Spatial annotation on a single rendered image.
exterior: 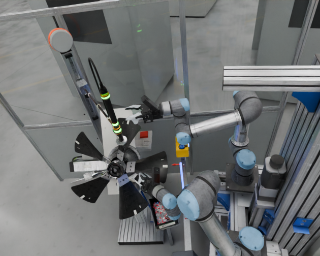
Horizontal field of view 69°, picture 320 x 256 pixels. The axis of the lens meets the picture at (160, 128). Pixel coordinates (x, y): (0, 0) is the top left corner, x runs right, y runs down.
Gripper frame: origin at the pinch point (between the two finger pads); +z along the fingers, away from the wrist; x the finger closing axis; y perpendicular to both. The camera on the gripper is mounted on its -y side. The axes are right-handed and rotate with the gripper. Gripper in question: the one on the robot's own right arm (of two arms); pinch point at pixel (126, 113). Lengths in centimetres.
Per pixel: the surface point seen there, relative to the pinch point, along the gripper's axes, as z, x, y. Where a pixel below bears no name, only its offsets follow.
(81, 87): 34, 51, 9
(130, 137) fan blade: 3.2, 9.0, 28.5
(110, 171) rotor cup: 21.5, -3.0, 45.0
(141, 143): 1, 48, 78
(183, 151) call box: -32, 15, 60
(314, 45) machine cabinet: -225, 146, 70
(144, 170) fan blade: -1.0, -5.7, 47.6
